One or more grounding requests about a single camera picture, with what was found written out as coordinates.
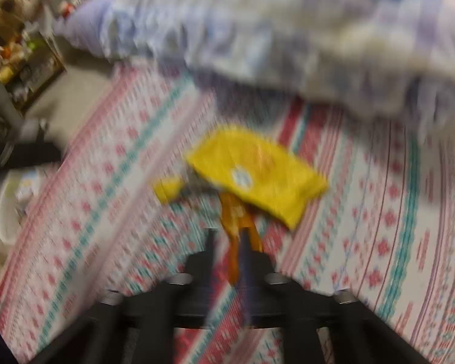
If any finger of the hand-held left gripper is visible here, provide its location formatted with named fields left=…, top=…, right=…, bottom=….
left=0, top=119, right=63, bottom=173

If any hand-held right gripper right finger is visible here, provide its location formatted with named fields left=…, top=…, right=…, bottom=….
left=237, top=233, right=429, bottom=364

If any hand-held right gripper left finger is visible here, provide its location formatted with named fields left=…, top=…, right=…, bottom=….
left=23, top=228, right=228, bottom=364

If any orange snack wrapper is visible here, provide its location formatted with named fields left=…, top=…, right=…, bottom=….
left=218, top=191, right=264, bottom=287

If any white plastic trash bin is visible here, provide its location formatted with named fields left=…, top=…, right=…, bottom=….
left=0, top=169, right=48, bottom=245

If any yellow snack packet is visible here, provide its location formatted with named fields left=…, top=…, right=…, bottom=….
left=186, top=126, right=329, bottom=230

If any wooden toy shelf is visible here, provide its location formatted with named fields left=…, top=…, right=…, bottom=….
left=0, top=30, right=67, bottom=112

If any small yellow wrapper piece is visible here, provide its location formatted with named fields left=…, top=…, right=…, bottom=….
left=153, top=176, right=184, bottom=202

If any red teal patterned tablecloth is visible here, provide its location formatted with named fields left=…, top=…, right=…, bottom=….
left=0, top=61, right=455, bottom=364

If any brown teddy bear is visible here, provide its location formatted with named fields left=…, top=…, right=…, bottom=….
left=0, top=0, right=29, bottom=44

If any purple bed sheet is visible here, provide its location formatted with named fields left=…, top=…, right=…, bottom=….
left=53, top=0, right=114, bottom=59

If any white plush toy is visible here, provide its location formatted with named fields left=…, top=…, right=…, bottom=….
left=22, top=0, right=43, bottom=19

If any blue plaid blanket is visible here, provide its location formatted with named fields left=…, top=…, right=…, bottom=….
left=106, top=0, right=455, bottom=122

